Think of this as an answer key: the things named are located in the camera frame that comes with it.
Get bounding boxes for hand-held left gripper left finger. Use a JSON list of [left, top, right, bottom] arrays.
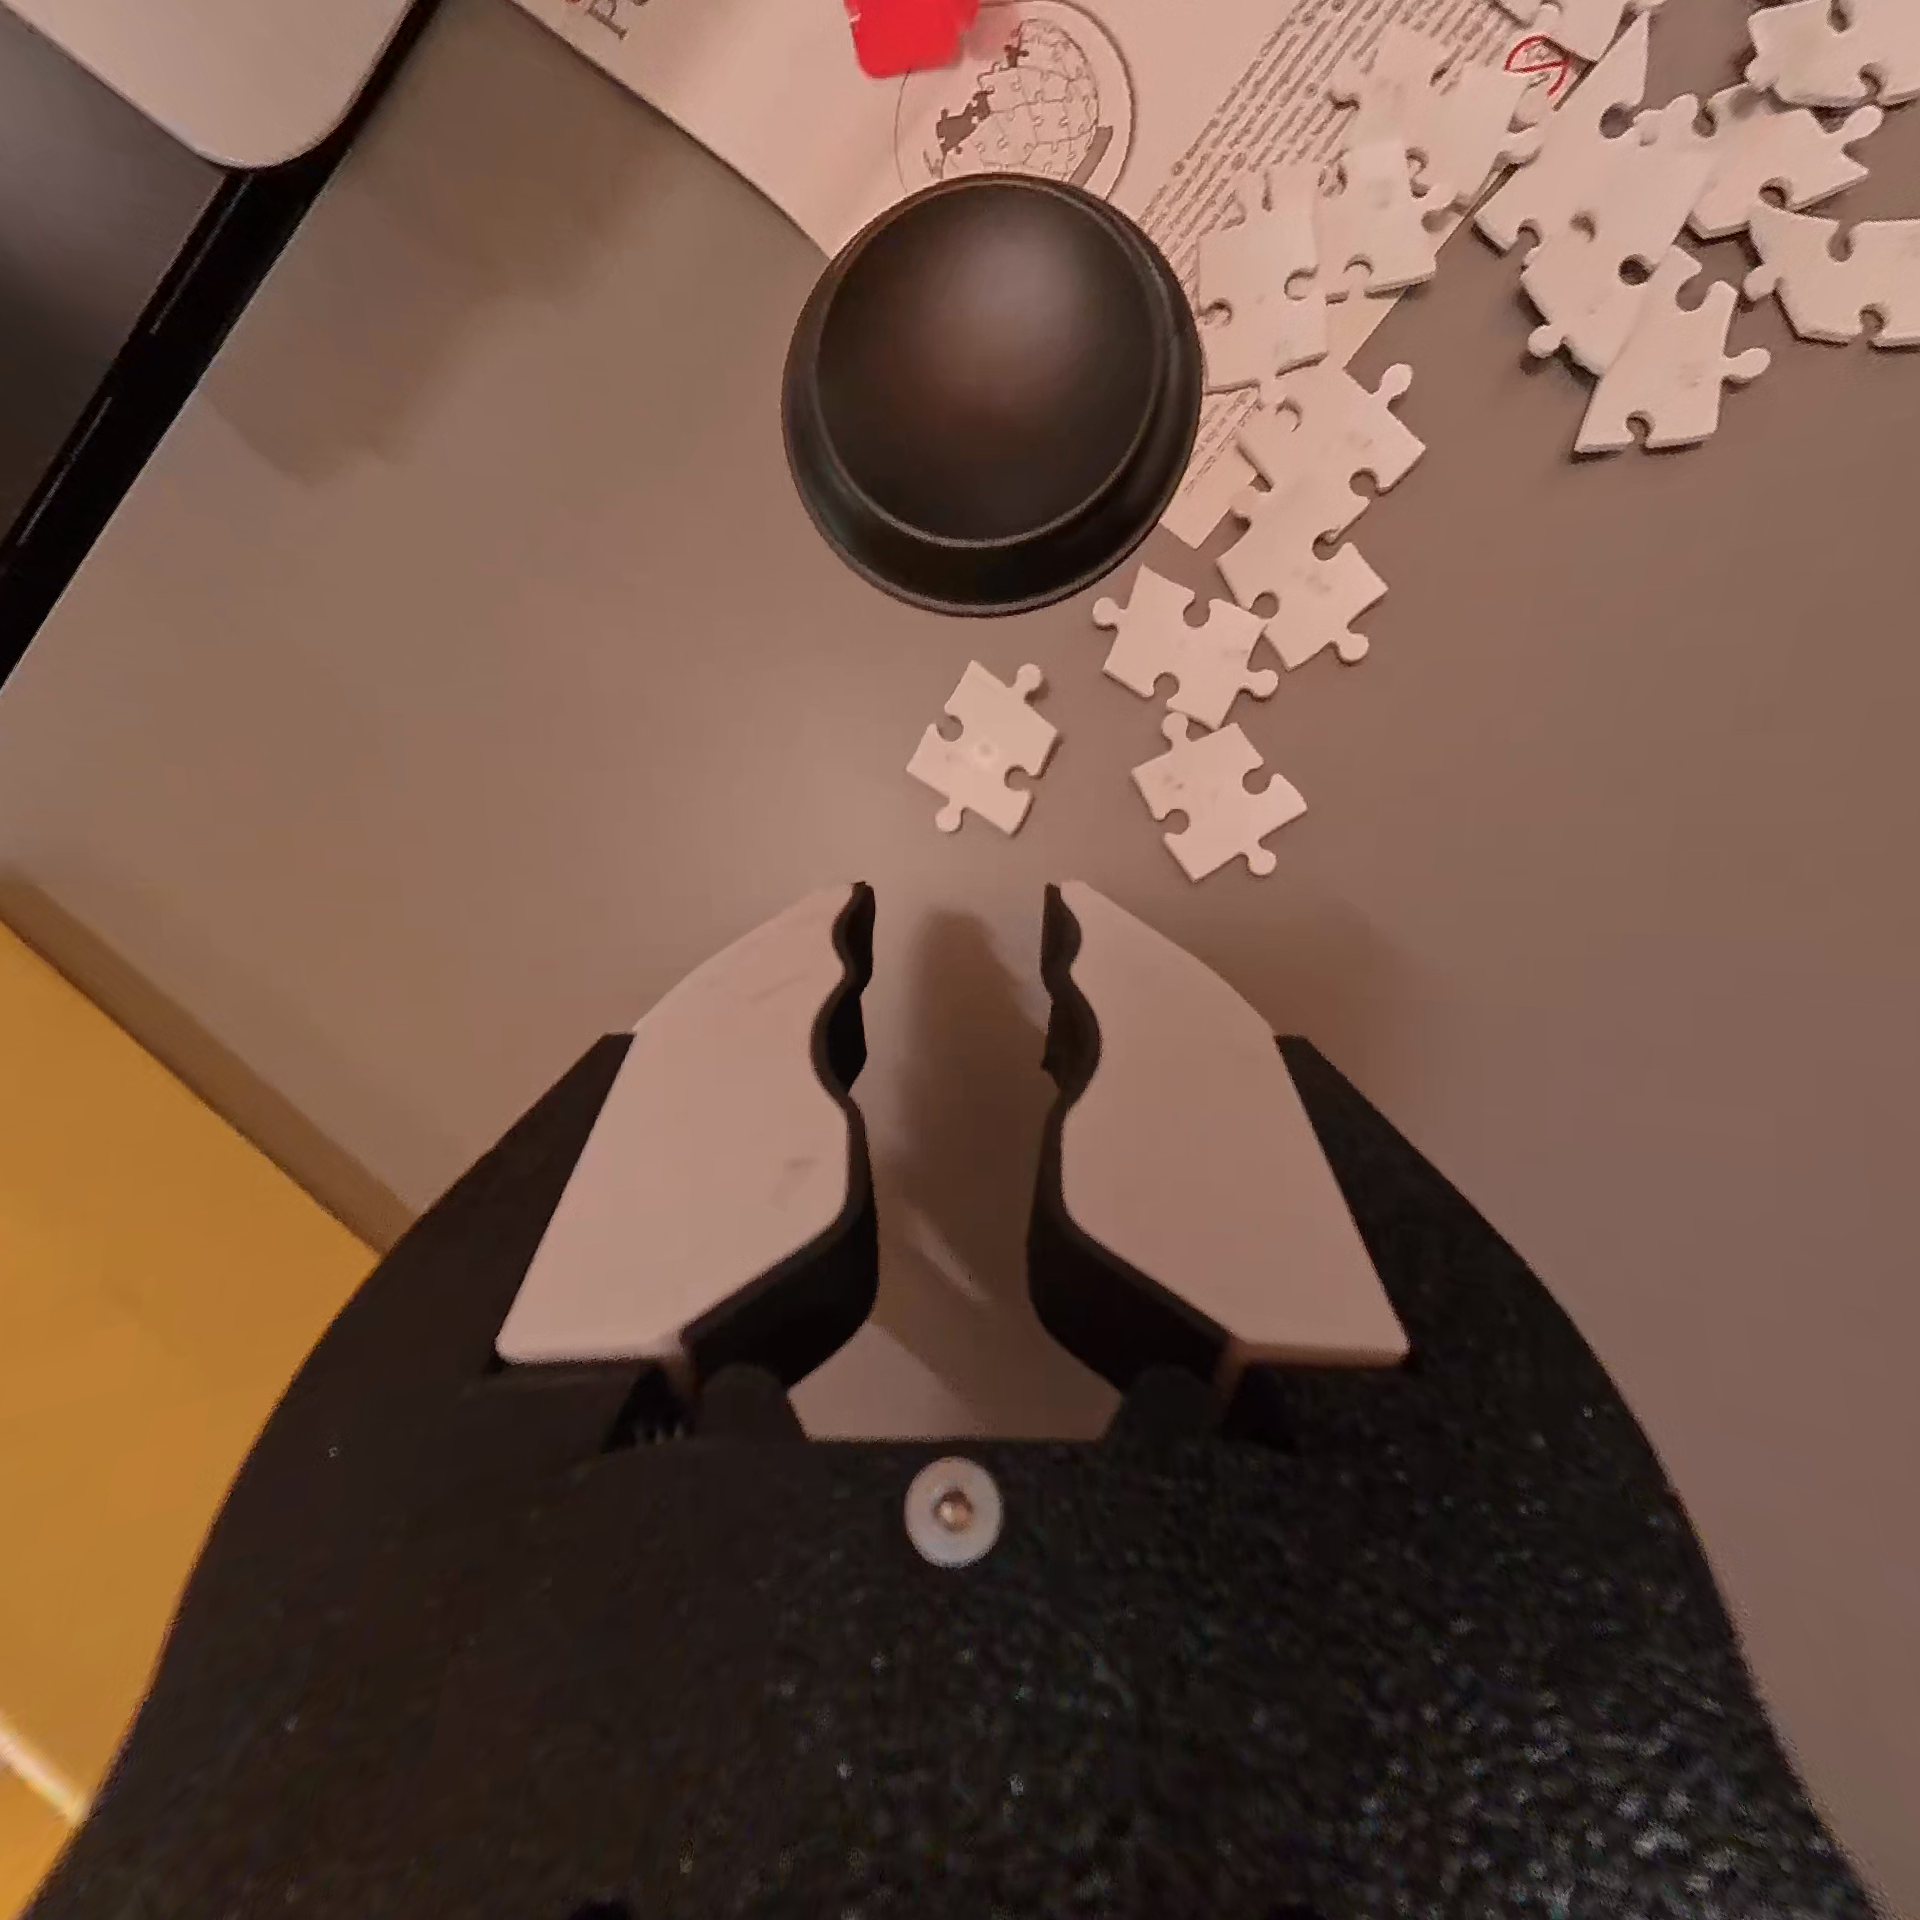
[[496, 881, 880, 1385]]

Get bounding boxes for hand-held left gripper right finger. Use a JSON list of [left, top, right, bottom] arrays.
[[1026, 881, 1411, 1385]]

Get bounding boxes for pile of white puzzle pieces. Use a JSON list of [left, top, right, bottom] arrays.
[[1091, 0, 1920, 881]]

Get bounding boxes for black dome puzzle stand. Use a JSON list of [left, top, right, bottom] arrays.
[[778, 176, 1207, 614]]

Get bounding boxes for printed paper leaflet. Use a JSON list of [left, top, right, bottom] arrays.
[[517, 0, 1653, 437]]

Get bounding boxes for black desk mat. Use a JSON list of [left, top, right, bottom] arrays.
[[0, 0, 323, 676]]

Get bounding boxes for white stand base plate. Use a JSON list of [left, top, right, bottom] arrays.
[[157, 0, 442, 168]]

